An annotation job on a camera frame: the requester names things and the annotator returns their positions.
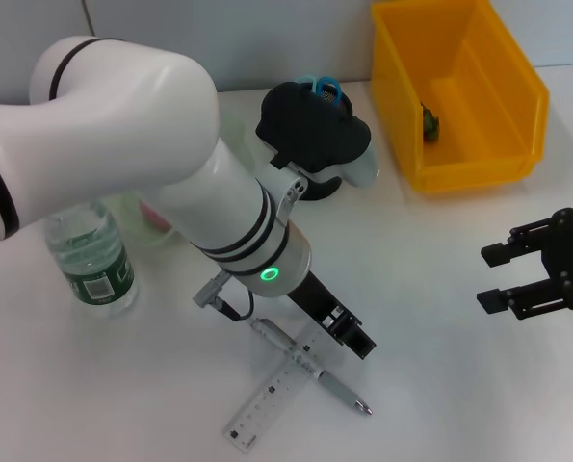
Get transparent plastic ruler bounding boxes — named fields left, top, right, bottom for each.
left=222, top=321, right=346, bottom=455

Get yellow plastic bin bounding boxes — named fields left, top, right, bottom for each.
left=368, top=0, right=552, bottom=195

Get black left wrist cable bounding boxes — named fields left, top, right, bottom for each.
left=191, top=270, right=257, bottom=323

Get black mesh pen holder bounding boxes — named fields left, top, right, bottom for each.
left=303, top=89, right=357, bottom=202

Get clear green-label water bottle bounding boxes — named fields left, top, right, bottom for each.
left=41, top=200, right=140, bottom=319

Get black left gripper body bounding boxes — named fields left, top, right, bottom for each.
left=285, top=272, right=363, bottom=334

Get green plastic wrapper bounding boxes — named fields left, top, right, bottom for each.
left=419, top=100, right=444, bottom=145

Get pale green glass fruit plate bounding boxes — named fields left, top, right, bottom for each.
left=100, top=90, right=264, bottom=247

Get pink toy peach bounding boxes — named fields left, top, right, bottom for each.
left=139, top=199, right=172, bottom=231

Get clear grey ballpoint pen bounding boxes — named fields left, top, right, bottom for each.
left=246, top=317, right=375, bottom=417

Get blue capped scissors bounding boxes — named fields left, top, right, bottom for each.
left=295, top=72, right=343, bottom=105

